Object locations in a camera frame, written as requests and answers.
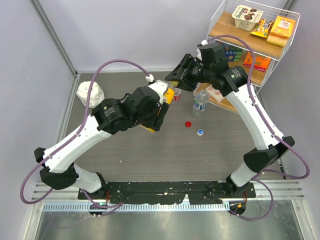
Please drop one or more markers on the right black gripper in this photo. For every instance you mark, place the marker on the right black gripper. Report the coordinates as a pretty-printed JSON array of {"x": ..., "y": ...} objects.
[{"x": 186, "y": 63}]

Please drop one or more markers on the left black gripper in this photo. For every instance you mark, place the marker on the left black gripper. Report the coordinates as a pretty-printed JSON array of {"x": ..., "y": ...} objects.
[{"x": 155, "y": 124}]

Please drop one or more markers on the yellow label bottle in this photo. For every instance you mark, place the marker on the yellow label bottle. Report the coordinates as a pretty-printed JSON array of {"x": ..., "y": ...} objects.
[{"x": 170, "y": 92}]

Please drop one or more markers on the red cap clear bottle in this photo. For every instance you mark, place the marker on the red cap clear bottle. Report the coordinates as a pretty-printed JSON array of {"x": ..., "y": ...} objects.
[{"x": 177, "y": 94}]

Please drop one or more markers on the clear bottle blue green label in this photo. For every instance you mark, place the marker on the clear bottle blue green label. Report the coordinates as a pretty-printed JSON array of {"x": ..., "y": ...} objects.
[{"x": 199, "y": 103}]

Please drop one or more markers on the white bottle cap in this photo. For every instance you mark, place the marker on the white bottle cap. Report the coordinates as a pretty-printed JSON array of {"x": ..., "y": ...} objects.
[{"x": 200, "y": 132}]

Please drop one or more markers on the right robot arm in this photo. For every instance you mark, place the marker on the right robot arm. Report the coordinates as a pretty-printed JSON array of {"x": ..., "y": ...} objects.
[{"x": 212, "y": 67}]

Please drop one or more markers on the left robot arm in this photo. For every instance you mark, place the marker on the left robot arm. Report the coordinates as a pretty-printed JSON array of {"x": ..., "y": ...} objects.
[{"x": 146, "y": 107}]

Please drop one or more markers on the white pink small box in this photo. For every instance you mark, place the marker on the white pink small box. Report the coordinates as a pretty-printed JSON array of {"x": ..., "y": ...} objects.
[{"x": 214, "y": 93}]

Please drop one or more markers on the blue green box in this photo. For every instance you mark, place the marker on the blue green box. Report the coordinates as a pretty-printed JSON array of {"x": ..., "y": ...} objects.
[{"x": 232, "y": 53}]

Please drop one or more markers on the orange snack box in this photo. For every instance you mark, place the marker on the orange snack box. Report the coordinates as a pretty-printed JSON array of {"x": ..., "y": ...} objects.
[{"x": 261, "y": 62}]

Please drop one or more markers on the white yogurt cup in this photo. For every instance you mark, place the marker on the white yogurt cup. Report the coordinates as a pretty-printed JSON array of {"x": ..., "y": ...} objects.
[{"x": 246, "y": 18}]

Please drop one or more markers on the yellow candy bag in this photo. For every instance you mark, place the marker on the yellow candy bag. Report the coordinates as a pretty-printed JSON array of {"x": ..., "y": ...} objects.
[{"x": 262, "y": 29}]

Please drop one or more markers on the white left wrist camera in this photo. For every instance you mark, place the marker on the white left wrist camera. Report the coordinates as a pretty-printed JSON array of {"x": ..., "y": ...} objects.
[{"x": 159, "y": 86}]

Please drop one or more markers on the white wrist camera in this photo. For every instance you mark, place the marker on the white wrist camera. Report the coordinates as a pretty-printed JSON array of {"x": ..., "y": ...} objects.
[
  {"x": 202, "y": 43},
  {"x": 159, "y": 86}
]

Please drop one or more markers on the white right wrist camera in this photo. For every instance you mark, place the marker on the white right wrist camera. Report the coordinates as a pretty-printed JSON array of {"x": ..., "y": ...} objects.
[{"x": 202, "y": 43}]

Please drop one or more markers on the white wire shelf rack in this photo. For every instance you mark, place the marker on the white wire shelf rack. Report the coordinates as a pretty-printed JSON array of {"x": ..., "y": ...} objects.
[{"x": 222, "y": 23}]

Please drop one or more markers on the white slotted cable duct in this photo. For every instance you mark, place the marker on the white slotted cable duct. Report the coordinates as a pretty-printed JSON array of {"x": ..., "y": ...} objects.
[{"x": 88, "y": 206}]

